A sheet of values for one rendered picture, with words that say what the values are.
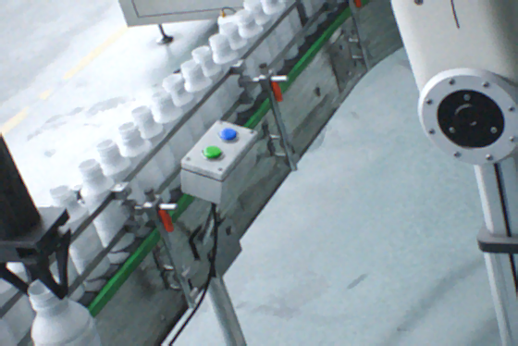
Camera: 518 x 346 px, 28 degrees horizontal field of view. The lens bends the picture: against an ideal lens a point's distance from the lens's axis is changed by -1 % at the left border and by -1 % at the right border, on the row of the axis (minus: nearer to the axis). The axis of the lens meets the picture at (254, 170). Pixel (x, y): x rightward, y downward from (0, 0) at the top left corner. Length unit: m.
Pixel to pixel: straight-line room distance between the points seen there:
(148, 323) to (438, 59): 0.71
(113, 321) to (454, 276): 1.66
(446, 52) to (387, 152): 2.52
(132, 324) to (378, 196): 2.02
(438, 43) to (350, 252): 2.05
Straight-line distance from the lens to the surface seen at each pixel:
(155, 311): 1.85
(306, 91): 2.33
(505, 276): 1.71
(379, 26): 2.64
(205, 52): 2.06
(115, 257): 1.81
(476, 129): 1.50
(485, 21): 1.41
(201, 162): 1.75
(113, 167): 1.81
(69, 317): 1.18
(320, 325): 3.16
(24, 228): 1.12
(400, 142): 4.00
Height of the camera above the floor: 1.88
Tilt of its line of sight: 27 degrees down
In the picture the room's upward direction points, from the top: 18 degrees counter-clockwise
